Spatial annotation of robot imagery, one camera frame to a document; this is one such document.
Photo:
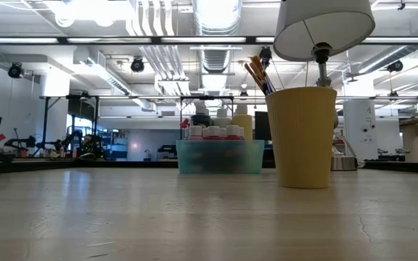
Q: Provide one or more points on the silver lamp with white shade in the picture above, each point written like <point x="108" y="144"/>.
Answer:
<point x="321" y="21"/>

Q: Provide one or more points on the small crimson paint bottle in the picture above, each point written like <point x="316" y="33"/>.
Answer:
<point x="195" y="131"/>

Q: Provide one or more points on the black background robot arms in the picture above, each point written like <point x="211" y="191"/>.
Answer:
<point x="16" y="142"/>

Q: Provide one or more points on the black background gantry frame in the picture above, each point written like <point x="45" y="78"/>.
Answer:
<point x="45" y="119"/>

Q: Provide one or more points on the shelf with blue bins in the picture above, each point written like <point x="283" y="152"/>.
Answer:
<point x="116" y="148"/>

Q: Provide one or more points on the person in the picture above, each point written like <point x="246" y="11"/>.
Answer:
<point x="92" y="145"/>

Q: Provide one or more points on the small red fixture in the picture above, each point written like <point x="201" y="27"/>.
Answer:
<point x="184" y="124"/>

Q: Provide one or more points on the black overhead crossbar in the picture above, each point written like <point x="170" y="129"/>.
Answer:
<point x="251" y="40"/>

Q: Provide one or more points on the gray paint bottle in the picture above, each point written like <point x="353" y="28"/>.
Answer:
<point x="201" y="119"/>

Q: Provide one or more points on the teal plastic bin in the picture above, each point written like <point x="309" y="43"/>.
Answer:
<point x="220" y="157"/>

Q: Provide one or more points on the bottles in bin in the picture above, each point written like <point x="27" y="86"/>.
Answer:
<point x="207" y="97"/>

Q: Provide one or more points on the black hanging camera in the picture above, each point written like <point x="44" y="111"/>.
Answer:
<point x="395" y="66"/>
<point x="266" y="52"/>
<point x="15" y="70"/>
<point x="137" y="65"/>

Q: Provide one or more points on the yellow plastic cup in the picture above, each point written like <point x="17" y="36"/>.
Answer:
<point x="301" y="141"/>

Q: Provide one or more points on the black aluminium table frame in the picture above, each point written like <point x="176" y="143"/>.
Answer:
<point x="412" y="167"/>

